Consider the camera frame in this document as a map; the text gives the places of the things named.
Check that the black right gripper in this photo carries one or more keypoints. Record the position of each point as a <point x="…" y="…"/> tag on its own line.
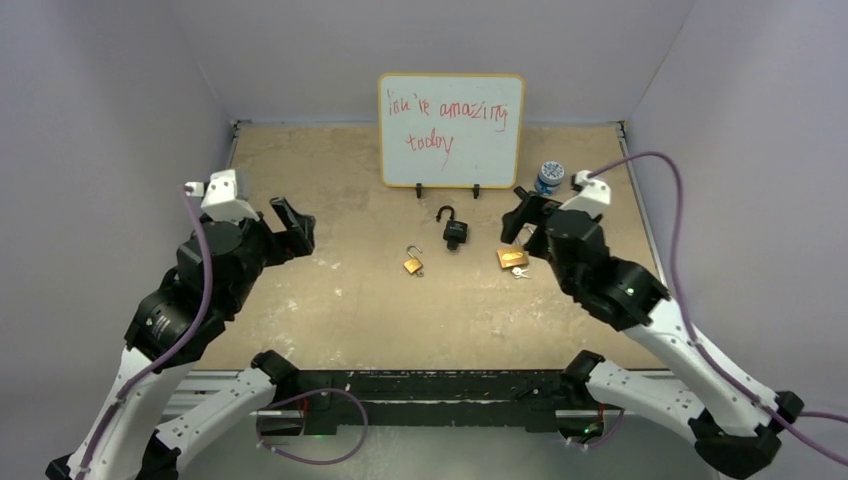
<point x="533" y="210"/>

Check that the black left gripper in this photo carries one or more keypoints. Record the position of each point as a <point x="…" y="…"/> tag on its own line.
<point x="296" y="240"/>

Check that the large brass padlock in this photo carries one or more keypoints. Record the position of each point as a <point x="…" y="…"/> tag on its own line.
<point x="515" y="255"/>

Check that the black padlock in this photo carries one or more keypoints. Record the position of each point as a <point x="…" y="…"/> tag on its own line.
<point x="455" y="232"/>

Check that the small brass padlock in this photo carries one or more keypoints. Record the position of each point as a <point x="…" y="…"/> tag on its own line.
<point x="413" y="264"/>

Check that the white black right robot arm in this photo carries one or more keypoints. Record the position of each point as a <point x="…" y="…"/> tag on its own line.
<point x="732" y="420"/>

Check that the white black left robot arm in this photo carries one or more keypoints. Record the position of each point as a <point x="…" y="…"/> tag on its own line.
<point x="215" y="272"/>

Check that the blue white round tin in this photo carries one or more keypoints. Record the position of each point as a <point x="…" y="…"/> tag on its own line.
<point x="549" y="178"/>

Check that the yellow framed whiteboard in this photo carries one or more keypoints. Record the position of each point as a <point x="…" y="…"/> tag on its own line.
<point x="450" y="130"/>

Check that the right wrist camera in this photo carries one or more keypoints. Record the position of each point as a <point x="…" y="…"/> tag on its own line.
<point x="592" y="195"/>

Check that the aluminium frame rail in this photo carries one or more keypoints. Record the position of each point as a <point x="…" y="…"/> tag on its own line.
<point x="351" y="305"/>

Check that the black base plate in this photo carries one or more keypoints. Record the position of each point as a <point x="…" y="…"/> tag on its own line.
<point x="319" y="402"/>

